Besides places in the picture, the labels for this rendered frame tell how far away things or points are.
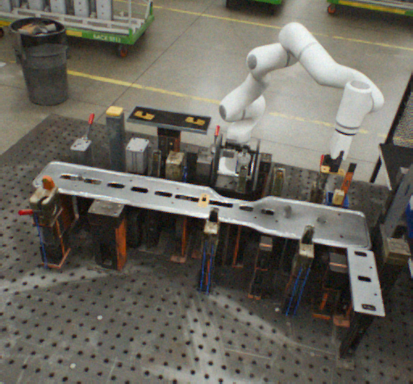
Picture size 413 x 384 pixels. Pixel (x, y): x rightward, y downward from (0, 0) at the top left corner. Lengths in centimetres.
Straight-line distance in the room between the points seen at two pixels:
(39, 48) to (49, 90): 44
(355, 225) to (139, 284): 91
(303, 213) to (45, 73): 317
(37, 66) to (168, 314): 311
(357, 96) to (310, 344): 93
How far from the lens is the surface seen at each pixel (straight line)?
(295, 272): 164
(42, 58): 435
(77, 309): 181
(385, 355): 186
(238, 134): 213
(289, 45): 164
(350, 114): 148
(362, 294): 159
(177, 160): 185
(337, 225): 180
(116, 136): 208
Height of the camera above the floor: 215
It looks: 37 degrees down
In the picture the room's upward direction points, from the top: 6 degrees clockwise
